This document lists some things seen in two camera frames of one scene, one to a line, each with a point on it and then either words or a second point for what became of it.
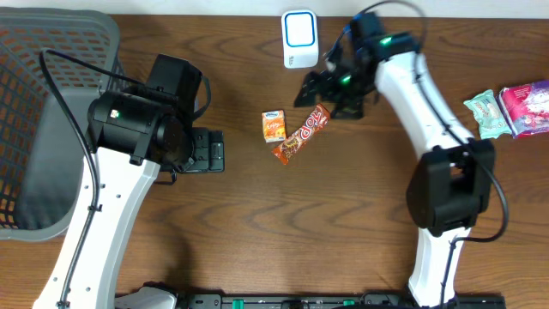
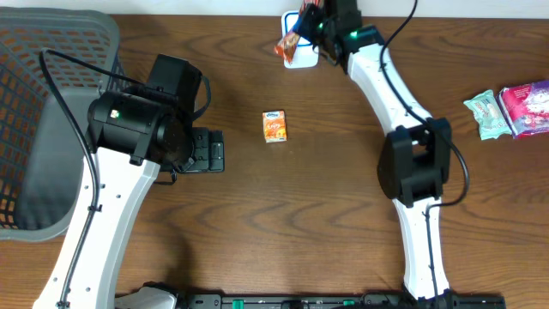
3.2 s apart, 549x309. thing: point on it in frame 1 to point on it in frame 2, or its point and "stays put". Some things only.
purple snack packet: (526, 107) stays put
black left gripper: (210, 150) stays put
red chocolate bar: (316, 118) to (286, 46)
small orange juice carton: (274, 125) stays put
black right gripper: (353, 110) to (304, 27)
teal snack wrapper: (492, 123) stays put
